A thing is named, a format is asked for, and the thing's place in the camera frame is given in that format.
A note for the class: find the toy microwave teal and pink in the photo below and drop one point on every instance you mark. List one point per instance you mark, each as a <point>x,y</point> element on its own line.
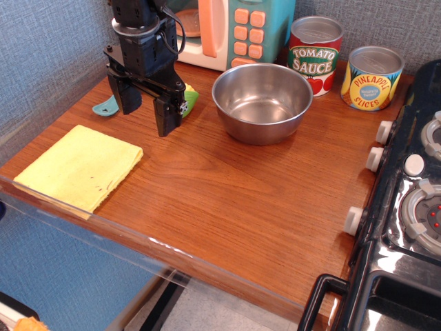
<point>223,34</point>

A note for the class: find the black toy stove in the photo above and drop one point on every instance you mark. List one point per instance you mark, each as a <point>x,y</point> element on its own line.
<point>394,279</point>

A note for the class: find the orange plush object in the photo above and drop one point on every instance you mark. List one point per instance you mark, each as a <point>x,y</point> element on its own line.
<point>30,324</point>

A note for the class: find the tomato sauce can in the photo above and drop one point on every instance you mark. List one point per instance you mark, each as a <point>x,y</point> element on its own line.
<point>314,48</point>

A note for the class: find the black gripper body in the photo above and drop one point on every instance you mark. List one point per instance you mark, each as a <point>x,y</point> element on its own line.
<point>146,54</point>

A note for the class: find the teal toy brush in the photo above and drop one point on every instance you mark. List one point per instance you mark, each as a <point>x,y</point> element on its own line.
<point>107,108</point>

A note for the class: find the pineapple slices can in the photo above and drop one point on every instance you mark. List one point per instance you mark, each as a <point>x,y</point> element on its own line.
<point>371,78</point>

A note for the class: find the white stove knob middle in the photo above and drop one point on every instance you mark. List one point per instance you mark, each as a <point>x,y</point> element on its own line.
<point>374,158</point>

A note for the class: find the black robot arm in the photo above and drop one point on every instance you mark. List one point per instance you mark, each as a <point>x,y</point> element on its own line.
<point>147,9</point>

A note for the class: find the toy corn cob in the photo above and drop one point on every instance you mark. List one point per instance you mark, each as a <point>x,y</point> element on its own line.
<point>191,97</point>

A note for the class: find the black oven door handle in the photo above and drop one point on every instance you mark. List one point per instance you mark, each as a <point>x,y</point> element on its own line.
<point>325,283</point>

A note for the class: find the stainless steel bowl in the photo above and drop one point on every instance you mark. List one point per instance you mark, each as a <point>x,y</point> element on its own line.
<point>261,103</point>

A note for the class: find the clear acrylic edge guard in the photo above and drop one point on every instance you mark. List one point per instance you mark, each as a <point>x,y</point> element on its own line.
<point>50,209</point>

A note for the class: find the white stove knob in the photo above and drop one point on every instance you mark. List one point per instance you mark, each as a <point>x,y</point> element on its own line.
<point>383,132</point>
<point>374,158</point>
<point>353,219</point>

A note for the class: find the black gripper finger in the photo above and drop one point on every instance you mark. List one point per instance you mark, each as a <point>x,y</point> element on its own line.
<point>168,115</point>
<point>128,98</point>

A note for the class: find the yellow towel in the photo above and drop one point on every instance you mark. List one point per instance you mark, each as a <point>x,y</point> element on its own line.
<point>80,170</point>

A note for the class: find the white stove knob bottom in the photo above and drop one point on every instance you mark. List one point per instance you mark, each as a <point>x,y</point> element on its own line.
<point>353,219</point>

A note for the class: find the white stove knob top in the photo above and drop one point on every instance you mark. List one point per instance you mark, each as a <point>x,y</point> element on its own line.
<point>383,132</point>

